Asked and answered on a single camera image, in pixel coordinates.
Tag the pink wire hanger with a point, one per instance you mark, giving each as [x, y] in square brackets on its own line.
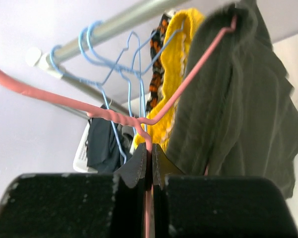
[33, 92]

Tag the yellow shorts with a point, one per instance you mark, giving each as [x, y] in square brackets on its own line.
[174, 53]

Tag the white perforated plastic basket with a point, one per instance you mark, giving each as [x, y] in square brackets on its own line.
[80, 159]

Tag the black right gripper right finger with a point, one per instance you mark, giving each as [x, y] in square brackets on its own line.
[216, 207]

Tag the white steel clothes rack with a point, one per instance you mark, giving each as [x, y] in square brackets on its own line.
[98, 33]

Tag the olive green shorts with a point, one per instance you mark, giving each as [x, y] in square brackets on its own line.
[236, 117]

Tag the dark navy shorts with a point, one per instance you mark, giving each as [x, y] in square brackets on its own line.
[104, 146]

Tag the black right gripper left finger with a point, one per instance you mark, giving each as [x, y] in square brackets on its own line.
[77, 205]

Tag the grey shorts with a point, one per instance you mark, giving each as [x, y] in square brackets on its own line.
[128, 134]

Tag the camouflage patterned shorts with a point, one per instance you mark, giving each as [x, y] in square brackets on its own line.
[156, 43]

